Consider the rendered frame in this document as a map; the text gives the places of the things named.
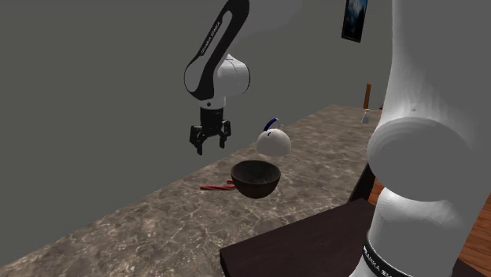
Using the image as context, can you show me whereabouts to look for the dark robot stand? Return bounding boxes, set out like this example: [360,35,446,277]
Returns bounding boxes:
[220,198,478,277]

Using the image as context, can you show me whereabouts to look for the white kettle with blue handle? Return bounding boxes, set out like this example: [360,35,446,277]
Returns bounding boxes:
[255,117,292,157]

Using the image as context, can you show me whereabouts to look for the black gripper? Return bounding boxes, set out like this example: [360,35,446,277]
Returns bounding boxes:
[189,106,233,157]

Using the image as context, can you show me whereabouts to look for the dark framed wall picture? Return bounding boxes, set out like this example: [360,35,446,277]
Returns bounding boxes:
[341,0,369,43]

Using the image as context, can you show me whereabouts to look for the dark brown bowl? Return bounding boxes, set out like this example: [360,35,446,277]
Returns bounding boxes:
[230,160,282,200]

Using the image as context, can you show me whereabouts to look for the red scissors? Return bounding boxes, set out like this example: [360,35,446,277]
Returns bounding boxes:
[199,179,237,191]

